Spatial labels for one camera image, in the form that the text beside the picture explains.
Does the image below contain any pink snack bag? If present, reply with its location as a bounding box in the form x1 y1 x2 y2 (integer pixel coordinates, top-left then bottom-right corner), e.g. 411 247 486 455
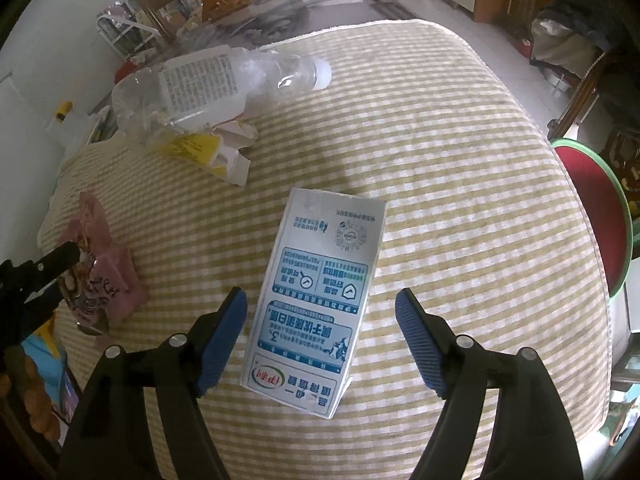
57 191 148 336

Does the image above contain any white metal rack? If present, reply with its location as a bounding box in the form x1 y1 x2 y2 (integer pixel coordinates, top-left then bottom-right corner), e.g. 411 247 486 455
95 2 161 56

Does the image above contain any blue plastic bag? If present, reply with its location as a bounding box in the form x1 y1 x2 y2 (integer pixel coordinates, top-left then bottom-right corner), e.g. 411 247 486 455
22 332 81 413

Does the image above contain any red basin with green rim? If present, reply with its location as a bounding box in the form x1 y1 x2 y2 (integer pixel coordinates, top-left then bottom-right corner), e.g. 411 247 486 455
550 137 635 296

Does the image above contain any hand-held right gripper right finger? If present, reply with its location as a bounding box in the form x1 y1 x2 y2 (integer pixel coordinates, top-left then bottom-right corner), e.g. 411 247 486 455
394 287 585 480

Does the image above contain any white blue milk carton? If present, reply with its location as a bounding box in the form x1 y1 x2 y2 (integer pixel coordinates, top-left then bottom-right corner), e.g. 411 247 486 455
240 187 388 420

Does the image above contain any blue grey jacket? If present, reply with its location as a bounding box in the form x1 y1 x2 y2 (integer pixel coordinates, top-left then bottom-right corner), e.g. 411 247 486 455
530 0 626 68

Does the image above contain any grey patterned rug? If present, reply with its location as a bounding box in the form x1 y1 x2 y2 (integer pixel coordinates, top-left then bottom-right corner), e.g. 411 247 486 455
190 0 418 56

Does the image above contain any person's left forearm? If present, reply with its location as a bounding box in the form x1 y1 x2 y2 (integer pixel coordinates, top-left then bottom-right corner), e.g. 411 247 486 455
10 350 61 436

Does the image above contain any wooden chair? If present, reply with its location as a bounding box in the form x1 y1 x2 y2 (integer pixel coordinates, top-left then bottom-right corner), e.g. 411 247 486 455
547 52 608 141

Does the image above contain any clear plastic bottle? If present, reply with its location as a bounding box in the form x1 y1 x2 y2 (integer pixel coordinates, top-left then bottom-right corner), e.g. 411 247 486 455
111 45 333 148

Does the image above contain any yellow white carton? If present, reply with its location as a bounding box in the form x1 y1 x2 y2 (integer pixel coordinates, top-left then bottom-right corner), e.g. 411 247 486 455
150 120 260 188

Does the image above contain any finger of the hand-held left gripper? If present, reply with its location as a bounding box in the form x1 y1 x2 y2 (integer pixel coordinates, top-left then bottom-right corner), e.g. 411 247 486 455
0 280 63 352
0 242 82 287

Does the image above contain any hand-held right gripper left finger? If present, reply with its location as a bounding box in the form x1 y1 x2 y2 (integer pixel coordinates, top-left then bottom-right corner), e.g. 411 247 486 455
59 286 249 480

